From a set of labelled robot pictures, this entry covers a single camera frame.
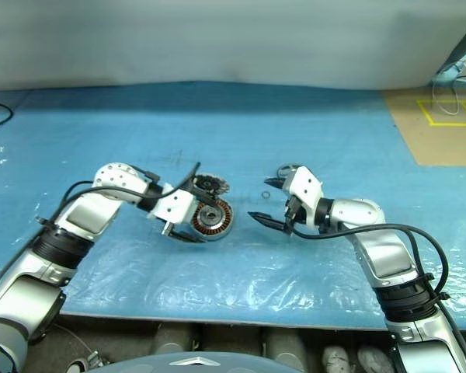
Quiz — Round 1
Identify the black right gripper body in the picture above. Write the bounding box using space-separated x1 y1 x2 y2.
281 176 308 236

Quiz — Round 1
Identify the silver spoked rotor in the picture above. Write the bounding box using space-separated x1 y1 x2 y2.
277 162 300 180

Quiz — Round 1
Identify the silver round motor housing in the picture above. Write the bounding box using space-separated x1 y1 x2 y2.
188 196 235 243

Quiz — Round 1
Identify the blue plastic-covered table mat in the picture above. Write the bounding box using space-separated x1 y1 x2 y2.
0 80 466 332

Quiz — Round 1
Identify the grey rounded shape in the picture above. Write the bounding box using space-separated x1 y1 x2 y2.
153 322 196 355
263 326 316 363

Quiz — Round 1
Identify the grey robot torso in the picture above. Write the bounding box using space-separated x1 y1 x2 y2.
95 351 296 373

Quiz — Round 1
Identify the white shoe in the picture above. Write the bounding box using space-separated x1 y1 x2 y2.
320 344 353 373
356 343 395 373

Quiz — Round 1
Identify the metal clamp fitting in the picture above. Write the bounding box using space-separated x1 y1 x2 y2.
68 348 106 373

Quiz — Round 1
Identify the brown cardboard sheet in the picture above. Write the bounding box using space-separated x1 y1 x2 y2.
384 85 466 167

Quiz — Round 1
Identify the white backdrop sheet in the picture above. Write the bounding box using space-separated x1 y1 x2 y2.
0 0 466 94

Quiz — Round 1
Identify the grey-blue slanted stand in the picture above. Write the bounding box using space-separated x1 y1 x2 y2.
434 0 466 92

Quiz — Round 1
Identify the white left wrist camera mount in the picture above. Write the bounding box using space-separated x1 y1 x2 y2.
149 189 197 225

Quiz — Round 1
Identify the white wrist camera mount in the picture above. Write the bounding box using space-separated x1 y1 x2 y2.
283 166 325 227
149 189 197 225

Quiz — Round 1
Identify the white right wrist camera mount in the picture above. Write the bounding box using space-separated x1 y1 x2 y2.
283 166 325 227

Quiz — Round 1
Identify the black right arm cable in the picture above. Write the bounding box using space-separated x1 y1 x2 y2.
290 223 466 373

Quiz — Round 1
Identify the thin white cable loop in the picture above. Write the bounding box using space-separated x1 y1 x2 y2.
430 72 461 116

